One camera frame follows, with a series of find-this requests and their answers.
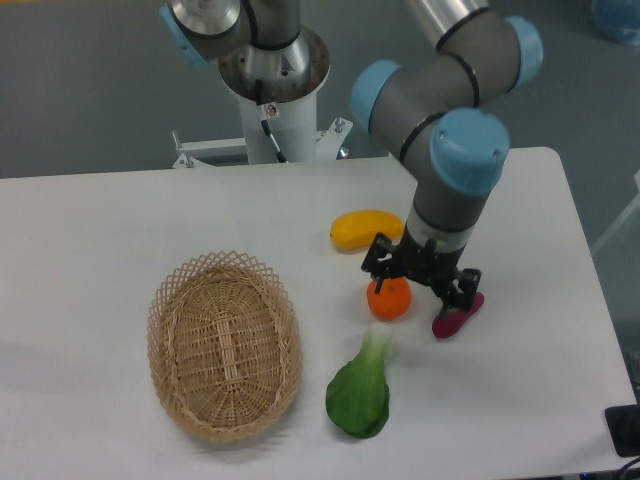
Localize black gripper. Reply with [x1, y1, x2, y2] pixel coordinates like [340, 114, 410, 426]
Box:
[361, 228, 482, 319]

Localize green bok choy vegetable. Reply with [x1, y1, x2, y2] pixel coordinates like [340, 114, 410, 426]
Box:
[325, 324, 394, 439]

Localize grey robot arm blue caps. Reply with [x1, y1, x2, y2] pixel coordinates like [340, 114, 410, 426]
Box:
[160, 1, 543, 312]

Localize orange tangerine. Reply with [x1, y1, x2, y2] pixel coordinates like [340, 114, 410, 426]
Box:
[366, 277, 412, 321]

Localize purple sweet potato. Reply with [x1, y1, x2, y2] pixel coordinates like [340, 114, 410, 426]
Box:
[431, 292, 485, 340]

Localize yellow mango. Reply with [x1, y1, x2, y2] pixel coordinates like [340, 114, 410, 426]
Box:
[330, 209, 404, 251]

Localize woven wicker basket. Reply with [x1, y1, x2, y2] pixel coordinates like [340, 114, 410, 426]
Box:
[147, 251, 303, 443]

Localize black device at table edge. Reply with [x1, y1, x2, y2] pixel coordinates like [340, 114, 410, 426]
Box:
[604, 404, 639, 458]

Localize blue plastic bag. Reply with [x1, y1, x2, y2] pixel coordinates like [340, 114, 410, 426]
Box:
[590, 0, 639, 47]

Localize white metal base frame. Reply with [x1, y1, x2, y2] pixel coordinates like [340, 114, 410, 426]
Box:
[170, 117, 391, 169]

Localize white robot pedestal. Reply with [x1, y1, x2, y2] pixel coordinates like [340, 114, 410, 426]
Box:
[237, 93, 317, 165]

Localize black cable on pedestal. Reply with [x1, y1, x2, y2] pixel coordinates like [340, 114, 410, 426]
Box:
[254, 78, 290, 165]

